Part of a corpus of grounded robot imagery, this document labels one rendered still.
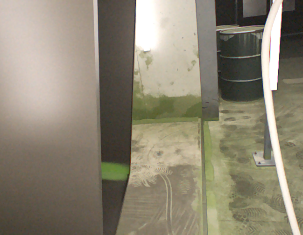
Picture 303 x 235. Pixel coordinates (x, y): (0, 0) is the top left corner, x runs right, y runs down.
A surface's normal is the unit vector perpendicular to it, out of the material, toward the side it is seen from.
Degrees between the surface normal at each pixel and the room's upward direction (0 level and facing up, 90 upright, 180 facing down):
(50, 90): 91
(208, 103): 90
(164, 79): 90
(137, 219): 0
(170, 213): 0
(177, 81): 90
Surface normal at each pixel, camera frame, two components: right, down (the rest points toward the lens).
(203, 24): -0.17, 0.41
